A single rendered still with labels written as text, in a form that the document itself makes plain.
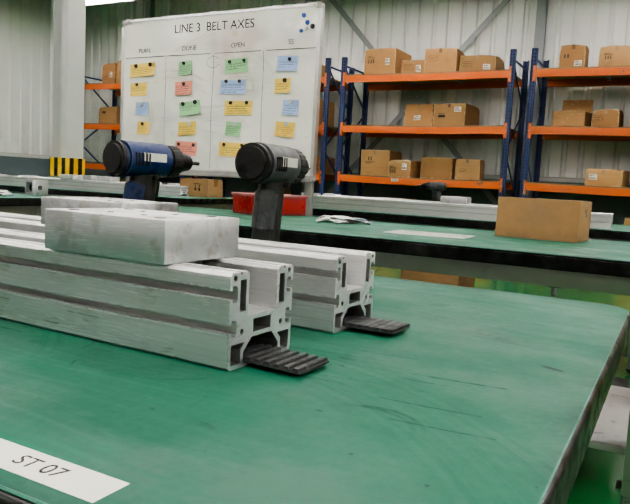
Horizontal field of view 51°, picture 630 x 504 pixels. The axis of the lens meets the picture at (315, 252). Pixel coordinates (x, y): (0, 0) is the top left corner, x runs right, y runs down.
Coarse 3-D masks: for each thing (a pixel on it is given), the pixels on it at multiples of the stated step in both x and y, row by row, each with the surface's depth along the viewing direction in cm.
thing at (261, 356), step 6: (270, 348) 62; (276, 348) 62; (252, 354) 59; (258, 354) 60; (264, 354) 60; (270, 354) 60; (276, 354) 60; (246, 360) 59; (252, 360) 58; (258, 360) 58; (264, 360) 58
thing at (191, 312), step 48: (0, 240) 72; (0, 288) 73; (48, 288) 68; (96, 288) 64; (144, 288) 61; (192, 288) 60; (240, 288) 57; (288, 288) 65; (96, 336) 65; (144, 336) 61; (192, 336) 59; (240, 336) 58; (288, 336) 65
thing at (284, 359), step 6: (282, 354) 60; (288, 354) 60; (294, 354) 61; (300, 354) 61; (306, 354) 61; (270, 360) 58; (276, 360) 58; (282, 360) 58; (288, 360) 58; (294, 360) 59; (270, 366) 57; (276, 366) 57; (282, 366) 57
